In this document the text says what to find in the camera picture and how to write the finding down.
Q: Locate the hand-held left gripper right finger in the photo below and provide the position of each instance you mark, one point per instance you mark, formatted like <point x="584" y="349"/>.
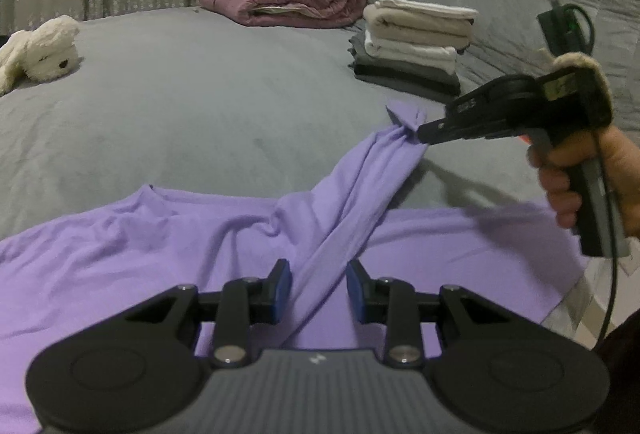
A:
<point x="356" y="289"/>

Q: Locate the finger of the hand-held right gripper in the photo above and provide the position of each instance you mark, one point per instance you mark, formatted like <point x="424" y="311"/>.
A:
<point x="450" y="129"/>

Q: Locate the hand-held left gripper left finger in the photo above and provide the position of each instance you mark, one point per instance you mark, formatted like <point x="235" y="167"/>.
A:
<point x="282" y="289"/>

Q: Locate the purple long-sleeved top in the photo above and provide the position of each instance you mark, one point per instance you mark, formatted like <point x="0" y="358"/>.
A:
<point x="125" y="254"/>

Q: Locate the stack of folded clothes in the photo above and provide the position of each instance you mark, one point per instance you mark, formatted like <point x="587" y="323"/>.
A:
<point x="410" y="44"/>

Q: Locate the person's right hand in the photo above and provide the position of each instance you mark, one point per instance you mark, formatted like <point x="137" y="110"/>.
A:
<point x="552" y="194"/>

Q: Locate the beige fleece cover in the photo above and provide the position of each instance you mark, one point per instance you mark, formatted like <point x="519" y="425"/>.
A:
<point x="582" y="62"/>

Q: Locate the person's dark clothing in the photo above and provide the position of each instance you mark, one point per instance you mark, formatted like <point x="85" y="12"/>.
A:
<point x="622" y="384"/>

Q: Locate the white plush dog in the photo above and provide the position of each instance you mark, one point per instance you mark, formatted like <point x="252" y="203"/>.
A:
<point x="45" y="49"/>

